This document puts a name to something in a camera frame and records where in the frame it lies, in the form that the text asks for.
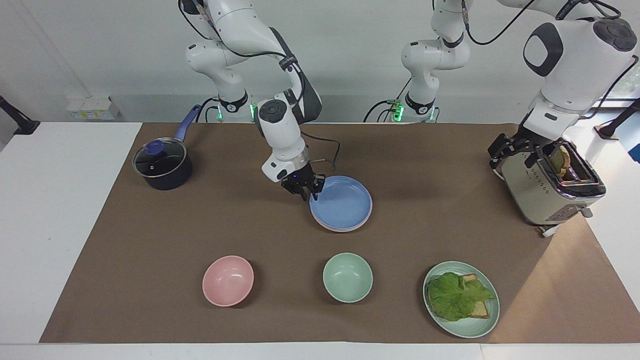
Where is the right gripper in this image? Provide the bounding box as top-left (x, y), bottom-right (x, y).
top-left (280, 165), bottom-right (327, 202)

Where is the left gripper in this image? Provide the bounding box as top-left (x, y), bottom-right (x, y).
top-left (487, 129), bottom-right (555, 169)

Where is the blue plate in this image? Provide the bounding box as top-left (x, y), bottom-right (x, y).
top-left (309, 175), bottom-right (373, 230)

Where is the toasted bread slice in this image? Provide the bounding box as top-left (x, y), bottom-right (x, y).
top-left (549, 145), bottom-right (572, 179)

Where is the silver toaster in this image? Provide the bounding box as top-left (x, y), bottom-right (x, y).
top-left (492, 140), bottom-right (607, 230)

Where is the pink plate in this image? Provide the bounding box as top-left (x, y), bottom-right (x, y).
top-left (311, 200), bottom-right (374, 232)

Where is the green bowl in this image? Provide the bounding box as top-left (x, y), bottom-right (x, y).
top-left (322, 252), bottom-right (374, 304)

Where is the black stand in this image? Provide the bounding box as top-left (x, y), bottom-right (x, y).
top-left (598, 98), bottom-right (640, 140)
top-left (0, 95), bottom-right (41, 136)

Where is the pink bowl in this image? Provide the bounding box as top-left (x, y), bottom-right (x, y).
top-left (202, 255), bottom-right (255, 307)

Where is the dark blue pot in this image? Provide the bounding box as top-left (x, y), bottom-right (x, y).
top-left (132, 104), bottom-right (202, 191)

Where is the green lettuce leaf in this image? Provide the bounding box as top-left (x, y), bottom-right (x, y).
top-left (426, 272), bottom-right (497, 322)

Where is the glass pot lid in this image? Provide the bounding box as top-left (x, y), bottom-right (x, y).
top-left (132, 138), bottom-right (187, 179)

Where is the green plate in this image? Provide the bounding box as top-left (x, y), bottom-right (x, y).
top-left (423, 261), bottom-right (501, 339)

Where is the white wall socket box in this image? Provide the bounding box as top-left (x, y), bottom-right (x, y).
top-left (66, 95), bottom-right (121, 121)

